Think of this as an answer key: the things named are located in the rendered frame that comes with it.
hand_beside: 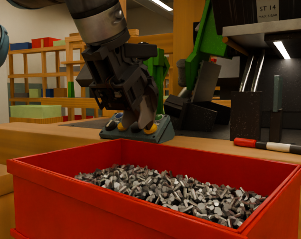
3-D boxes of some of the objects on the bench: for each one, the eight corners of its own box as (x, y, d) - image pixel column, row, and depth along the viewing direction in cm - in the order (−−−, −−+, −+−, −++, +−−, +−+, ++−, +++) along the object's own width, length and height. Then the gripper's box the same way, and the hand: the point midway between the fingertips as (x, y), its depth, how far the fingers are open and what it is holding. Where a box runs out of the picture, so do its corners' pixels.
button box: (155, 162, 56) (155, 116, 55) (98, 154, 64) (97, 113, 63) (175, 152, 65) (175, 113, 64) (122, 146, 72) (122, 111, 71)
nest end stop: (182, 122, 80) (182, 110, 76) (165, 115, 82) (163, 104, 79) (184, 119, 81) (184, 107, 77) (167, 113, 83) (165, 101, 79)
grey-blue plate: (278, 143, 57) (282, 75, 56) (268, 142, 58) (271, 75, 57) (282, 137, 66) (285, 77, 64) (273, 136, 67) (276, 77, 65)
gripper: (67, 52, 43) (115, 148, 55) (113, 48, 39) (155, 153, 51) (96, 29, 49) (134, 121, 61) (140, 22, 44) (172, 123, 56)
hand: (147, 122), depth 57 cm, fingers closed
